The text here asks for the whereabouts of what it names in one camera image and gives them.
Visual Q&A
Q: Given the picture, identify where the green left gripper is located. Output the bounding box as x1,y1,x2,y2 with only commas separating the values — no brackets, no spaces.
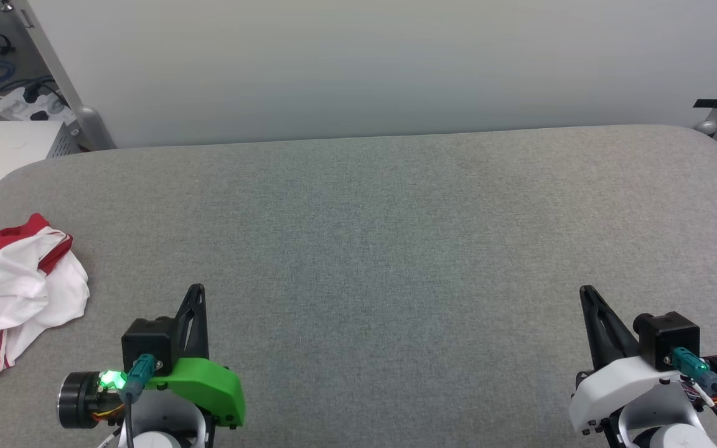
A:
57,284,246,430

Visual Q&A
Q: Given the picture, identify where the white power strip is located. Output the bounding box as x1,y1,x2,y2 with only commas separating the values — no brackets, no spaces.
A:
0,86,77,123

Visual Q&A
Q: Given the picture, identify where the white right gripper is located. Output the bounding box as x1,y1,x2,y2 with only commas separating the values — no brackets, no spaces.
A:
568,285,717,436

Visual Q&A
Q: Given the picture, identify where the red and white shirt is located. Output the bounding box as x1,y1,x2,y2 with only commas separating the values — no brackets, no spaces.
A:
0,213,90,385

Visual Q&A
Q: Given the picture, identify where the white metal cabinet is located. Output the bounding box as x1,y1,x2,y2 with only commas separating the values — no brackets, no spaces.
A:
0,121,83,240

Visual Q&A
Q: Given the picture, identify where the black power cable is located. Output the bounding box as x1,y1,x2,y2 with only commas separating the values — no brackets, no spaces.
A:
0,80,65,116

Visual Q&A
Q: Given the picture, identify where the teal connector black cable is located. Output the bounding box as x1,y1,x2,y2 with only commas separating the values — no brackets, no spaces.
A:
670,347,717,444
119,353,161,448

